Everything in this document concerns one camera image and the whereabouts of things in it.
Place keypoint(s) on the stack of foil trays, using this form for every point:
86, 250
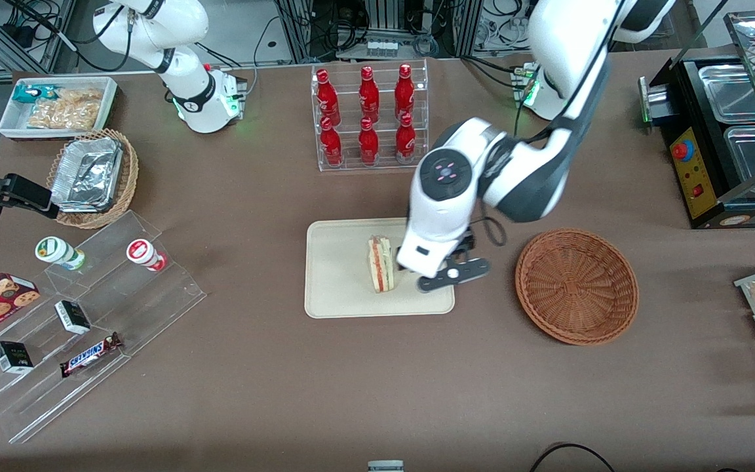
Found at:
86, 174

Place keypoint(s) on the beige plastic tray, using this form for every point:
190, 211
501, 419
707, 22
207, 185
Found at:
338, 275

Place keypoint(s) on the clear acrylic step display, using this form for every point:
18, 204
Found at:
122, 308

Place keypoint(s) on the red-lidded white cup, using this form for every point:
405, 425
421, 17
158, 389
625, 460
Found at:
143, 254

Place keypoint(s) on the green-lidded white cup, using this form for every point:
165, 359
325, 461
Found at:
56, 251

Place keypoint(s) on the red cola bottle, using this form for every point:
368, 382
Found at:
331, 145
406, 141
369, 95
404, 92
327, 99
368, 144

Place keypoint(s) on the red emergency stop button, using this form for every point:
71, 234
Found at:
682, 151

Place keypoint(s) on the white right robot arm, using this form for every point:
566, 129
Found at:
194, 98

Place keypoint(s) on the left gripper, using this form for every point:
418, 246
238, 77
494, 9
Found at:
465, 244

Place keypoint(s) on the triangle sandwich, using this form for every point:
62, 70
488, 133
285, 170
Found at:
381, 265

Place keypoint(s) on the brown round wicker basket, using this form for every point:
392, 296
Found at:
577, 288

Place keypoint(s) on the teal snack packet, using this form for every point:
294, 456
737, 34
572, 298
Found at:
31, 93

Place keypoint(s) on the clear bag of crackers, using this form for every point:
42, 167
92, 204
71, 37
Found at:
69, 110

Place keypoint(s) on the clear acrylic bottle rack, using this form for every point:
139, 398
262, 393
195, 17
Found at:
387, 157

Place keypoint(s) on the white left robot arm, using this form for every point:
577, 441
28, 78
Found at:
561, 46

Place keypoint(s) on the Snickers chocolate bar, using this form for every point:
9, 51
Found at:
89, 356

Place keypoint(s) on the grey small device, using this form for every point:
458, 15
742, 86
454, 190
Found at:
385, 466

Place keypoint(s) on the light wicker basket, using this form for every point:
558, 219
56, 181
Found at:
127, 170

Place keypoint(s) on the black food warmer cabinet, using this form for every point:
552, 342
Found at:
692, 190

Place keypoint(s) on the small black carton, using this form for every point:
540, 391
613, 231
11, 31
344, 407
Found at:
12, 357
73, 316

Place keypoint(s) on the white rectangular plastic bin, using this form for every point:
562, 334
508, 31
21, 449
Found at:
14, 124

